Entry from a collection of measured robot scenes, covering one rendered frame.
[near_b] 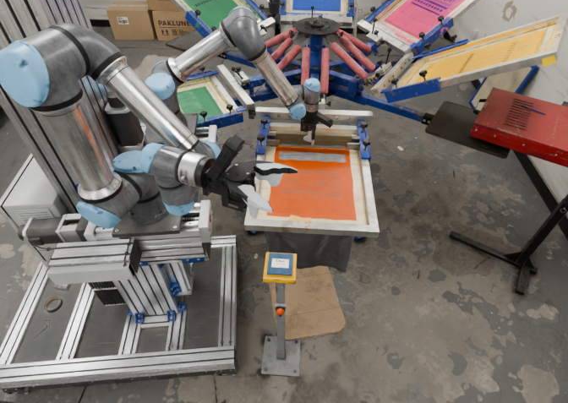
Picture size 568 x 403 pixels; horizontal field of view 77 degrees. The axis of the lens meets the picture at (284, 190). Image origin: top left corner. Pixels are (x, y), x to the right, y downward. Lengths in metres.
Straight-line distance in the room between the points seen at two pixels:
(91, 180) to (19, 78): 0.30
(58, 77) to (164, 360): 1.62
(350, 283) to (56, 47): 2.18
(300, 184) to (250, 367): 1.13
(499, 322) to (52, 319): 2.71
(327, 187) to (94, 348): 1.53
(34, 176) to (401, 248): 2.30
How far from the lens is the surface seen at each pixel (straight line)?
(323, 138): 1.96
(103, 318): 2.44
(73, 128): 0.99
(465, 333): 2.65
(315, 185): 1.80
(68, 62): 0.93
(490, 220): 3.33
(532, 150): 2.25
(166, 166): 0.84
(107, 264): 1.37
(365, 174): 1.84
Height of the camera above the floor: 2.20
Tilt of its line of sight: 45 degrees down
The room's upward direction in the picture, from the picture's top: straight up
